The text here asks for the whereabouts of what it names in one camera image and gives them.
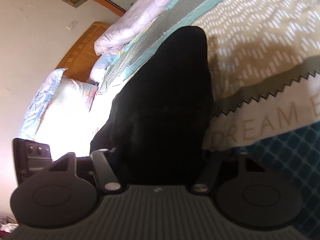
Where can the lilac floral duvet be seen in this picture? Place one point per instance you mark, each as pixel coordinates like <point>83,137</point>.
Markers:
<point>141,14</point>

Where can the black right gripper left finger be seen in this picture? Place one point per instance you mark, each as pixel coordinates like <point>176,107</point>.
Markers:
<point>106,180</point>

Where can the white wall switch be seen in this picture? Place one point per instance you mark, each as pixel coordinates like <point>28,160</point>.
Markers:
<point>71,25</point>

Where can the pastel floral pillow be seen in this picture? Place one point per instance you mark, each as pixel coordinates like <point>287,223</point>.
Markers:
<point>68,106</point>

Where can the patterned quilt bedspread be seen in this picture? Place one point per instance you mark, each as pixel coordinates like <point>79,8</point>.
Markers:
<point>263,60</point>

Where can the small lilac blue pillow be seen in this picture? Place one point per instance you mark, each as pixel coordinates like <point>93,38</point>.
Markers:
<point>99,69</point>

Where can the blue floral pillow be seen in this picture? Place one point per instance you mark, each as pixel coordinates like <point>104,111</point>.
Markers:
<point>39,103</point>

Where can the wooden headboard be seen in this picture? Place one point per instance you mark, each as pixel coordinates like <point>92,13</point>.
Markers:
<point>80,59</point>

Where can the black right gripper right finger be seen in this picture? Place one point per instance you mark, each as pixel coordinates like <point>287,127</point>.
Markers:
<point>201,188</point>

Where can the black pants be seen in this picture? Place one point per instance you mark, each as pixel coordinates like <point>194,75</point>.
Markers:
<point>156,127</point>

